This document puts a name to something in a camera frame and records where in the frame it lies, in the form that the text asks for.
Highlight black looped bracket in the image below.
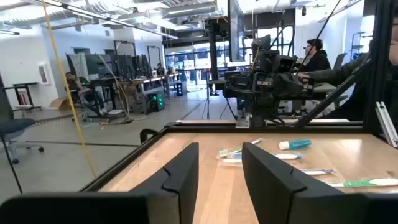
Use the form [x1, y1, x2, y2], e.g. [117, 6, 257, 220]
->
[139, 128, 160, 144]

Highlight silver aluminium extrusion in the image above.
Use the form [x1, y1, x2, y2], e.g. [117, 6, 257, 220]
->
[374, 101, 398, 149]

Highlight black side table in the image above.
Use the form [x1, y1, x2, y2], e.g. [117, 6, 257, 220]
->
[0, 82, 42, 112]

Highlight small blue mouthwash bottle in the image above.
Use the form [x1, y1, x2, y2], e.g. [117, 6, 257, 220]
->
[278, 138, 312, 151]

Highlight black column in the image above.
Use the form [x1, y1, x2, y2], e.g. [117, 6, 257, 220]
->
[206, 21, 220, 94]

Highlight black computer monitor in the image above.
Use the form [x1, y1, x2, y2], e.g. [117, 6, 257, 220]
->
[115, 54, 135, 77]
[84, 54, 113, 78]
[133, 54, 150, 77]

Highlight framed wall picture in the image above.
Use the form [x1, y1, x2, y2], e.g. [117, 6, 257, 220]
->
[37, 63, 51, 86]

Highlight black tripod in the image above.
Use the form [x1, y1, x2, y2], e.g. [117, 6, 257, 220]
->
[200, 70, 213, 121]

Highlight yellow hanging cable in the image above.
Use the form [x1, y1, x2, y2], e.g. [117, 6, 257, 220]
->
[40, 0, 98, 179]

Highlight blue office chair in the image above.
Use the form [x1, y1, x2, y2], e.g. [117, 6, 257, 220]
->
[0, 73, 45, 165]

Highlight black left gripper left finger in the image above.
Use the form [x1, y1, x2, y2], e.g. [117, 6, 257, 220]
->
[129, 142, 200, 224]

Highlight grey office chair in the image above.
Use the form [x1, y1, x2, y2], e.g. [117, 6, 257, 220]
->
[332, 52, 348, 71]

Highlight black computer tower green lights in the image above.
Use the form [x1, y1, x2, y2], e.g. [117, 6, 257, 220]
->
[147, 91, 166, 113]

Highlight green white toothbrush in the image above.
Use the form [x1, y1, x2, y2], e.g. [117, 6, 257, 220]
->
[218, 138, 264, 158]
[323, 177, 398, 189]

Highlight large hanging display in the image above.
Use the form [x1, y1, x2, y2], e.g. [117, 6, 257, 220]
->
[228, 0, 247, 63]

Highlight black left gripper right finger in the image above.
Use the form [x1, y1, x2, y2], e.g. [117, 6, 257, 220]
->
[241, 142, 343, 224]

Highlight blue white toothbrush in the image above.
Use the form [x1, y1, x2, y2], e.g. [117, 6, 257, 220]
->
[223, 151, 303, 166]

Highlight long office desk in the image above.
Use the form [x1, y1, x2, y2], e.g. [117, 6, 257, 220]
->
[88, 73, 182, 115]

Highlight cardboard box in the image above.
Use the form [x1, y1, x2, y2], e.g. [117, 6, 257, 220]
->
[49, 95, 72, 110]

